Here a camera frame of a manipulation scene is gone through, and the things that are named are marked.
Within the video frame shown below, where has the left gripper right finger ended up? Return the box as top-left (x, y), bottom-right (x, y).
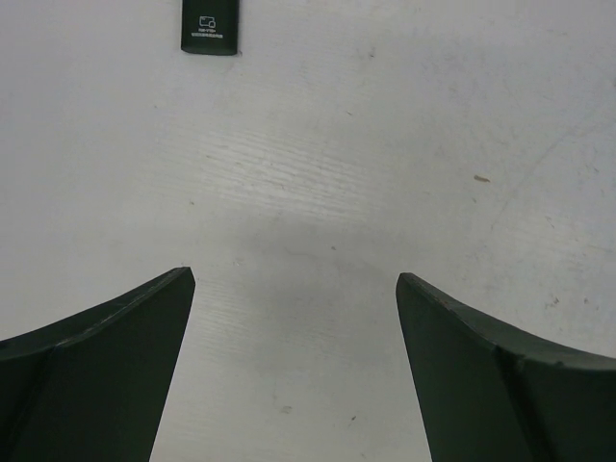
top-left (396, 273), bottom-right (615, 461)

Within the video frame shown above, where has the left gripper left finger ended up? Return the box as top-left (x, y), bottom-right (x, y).
top-left (1, 267), bottom-right (195, 461)

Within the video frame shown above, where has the slim black remote control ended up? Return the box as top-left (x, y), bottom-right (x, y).
top-left (180, 0), bottom-right (241, 56)

